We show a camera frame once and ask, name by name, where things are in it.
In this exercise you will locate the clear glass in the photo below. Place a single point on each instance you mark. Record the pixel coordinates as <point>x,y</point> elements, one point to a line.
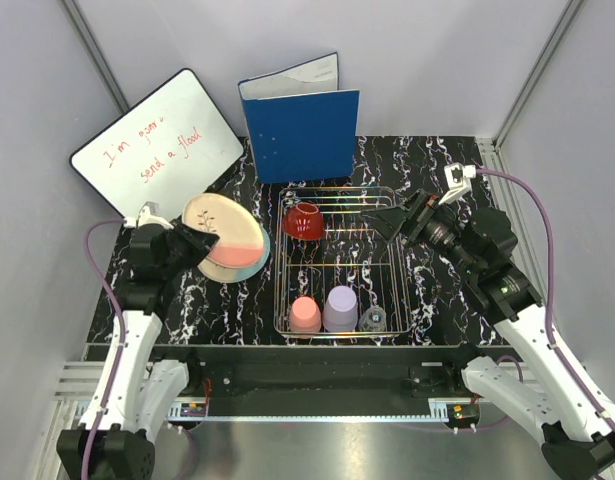
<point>374,319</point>

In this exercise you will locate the cream and pink plate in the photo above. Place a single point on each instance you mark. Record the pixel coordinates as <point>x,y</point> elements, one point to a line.
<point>240,243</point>

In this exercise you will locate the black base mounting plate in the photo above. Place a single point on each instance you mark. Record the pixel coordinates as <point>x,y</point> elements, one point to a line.
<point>319,381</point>

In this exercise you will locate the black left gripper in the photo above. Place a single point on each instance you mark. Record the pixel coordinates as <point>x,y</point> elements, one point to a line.
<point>199,242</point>

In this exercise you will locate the blue ring binder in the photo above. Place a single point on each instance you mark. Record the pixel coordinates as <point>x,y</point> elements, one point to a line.
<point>301,124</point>

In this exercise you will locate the cream and blue plate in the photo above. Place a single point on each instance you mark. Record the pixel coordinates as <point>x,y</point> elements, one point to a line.
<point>228,275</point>

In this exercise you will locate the wire dish rack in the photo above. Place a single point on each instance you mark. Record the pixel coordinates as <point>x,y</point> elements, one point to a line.
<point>350,253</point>

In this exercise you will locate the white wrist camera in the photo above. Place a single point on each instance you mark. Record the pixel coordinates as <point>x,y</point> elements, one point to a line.
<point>458,179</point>
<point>148,215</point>

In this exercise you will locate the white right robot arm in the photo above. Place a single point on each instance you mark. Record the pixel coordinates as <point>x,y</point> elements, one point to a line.
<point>572,421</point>

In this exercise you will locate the pink cup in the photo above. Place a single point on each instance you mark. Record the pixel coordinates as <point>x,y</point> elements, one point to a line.
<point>305,315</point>

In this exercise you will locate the lilac cup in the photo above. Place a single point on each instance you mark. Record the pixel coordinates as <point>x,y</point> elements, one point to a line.
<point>340,313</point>

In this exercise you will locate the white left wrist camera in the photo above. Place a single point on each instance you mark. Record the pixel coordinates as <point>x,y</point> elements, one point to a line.
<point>148,215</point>

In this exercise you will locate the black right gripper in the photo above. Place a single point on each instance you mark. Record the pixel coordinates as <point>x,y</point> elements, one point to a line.
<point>389,220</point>

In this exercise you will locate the whiteboard with red writing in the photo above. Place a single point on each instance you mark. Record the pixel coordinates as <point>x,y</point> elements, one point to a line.
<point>170,147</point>

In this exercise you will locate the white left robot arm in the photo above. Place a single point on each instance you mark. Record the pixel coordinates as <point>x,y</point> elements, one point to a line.
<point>115,438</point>

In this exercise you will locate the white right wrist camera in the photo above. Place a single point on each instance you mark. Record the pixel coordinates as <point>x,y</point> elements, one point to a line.
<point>458,179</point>

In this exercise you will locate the red bowl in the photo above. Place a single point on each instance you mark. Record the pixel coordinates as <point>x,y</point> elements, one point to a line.
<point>303,221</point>

